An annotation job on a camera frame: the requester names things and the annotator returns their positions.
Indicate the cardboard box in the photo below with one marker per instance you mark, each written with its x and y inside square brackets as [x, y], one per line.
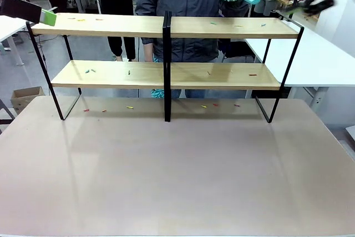
[26, 98]

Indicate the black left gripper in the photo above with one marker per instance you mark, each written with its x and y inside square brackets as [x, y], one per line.
[19, 8]

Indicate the black office chair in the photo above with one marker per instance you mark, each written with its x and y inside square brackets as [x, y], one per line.
[238, 49]

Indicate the dark grey chair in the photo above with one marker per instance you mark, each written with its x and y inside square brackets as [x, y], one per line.
[5, 112]

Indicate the person in grey jacket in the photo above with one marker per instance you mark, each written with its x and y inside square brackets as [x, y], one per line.
[183, 4]

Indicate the wooden shelf unit black frame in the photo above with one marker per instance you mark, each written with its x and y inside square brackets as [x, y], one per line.
[111, 26]
[235, 30]

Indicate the person's right hand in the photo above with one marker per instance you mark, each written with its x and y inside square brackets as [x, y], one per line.
[149, 53]

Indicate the small white table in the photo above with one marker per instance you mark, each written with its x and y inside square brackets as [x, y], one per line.
[8, 26]

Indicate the large white table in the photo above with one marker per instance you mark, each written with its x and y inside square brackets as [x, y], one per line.
[319, 62]

